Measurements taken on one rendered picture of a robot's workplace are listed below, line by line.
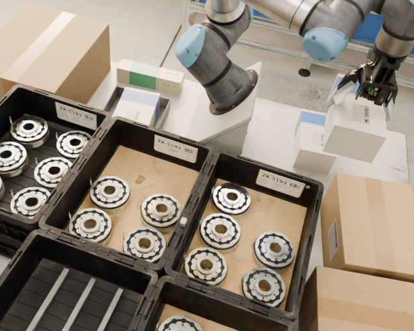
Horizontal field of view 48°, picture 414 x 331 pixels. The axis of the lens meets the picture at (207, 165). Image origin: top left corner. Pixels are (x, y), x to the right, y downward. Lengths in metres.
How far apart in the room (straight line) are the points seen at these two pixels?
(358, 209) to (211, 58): 0.59
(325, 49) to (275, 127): 0.80
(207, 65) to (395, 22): 0.57
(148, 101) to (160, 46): 1.64
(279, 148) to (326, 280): 0.60
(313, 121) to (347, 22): 0.72
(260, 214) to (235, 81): 0.41
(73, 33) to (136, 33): 1.65
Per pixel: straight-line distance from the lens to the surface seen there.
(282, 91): 3.01
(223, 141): 1.40
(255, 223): 1.24
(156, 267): 1.03
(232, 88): 1.41
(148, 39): 3.25
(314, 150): 1.53
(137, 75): 1.74
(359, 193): 1.37
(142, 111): 1.53
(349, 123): 1.12
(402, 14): 1.01
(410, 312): 1.23
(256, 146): 1.61
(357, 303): 1.18
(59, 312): 1.11
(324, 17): 0.95
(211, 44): 1.38
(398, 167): 1.75
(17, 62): 1.57
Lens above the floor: 1.83
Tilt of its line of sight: 49 degrees down
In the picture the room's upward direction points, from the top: 11 degrees clockwise
